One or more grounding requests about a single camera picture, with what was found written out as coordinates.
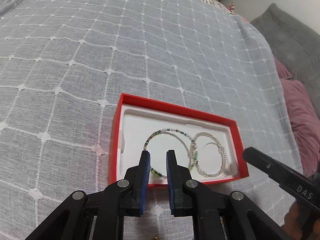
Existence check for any green multicolour bead bracelet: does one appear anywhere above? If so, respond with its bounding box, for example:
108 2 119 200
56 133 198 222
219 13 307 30
143 128 194 179

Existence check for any pink pillow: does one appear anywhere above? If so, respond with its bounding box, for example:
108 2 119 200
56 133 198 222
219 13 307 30
274 59 319 177

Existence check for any grey quilted pillow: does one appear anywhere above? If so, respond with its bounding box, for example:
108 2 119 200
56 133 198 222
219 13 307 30
251 3 319 111

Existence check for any grey checked bedspread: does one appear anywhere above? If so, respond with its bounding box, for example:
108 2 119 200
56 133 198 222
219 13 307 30
1 0 302 239

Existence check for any red jewelry box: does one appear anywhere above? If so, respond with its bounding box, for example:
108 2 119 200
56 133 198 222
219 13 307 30
108 94 248 186

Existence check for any person's hand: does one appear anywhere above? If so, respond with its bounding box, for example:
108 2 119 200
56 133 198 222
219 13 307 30
281 201 311 239

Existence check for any white foam box insert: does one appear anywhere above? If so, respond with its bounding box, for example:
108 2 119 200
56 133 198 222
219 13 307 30
116 105 239 183

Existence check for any clear crystal bead bracelet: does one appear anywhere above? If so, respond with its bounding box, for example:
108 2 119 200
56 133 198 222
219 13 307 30
189 131 227 178

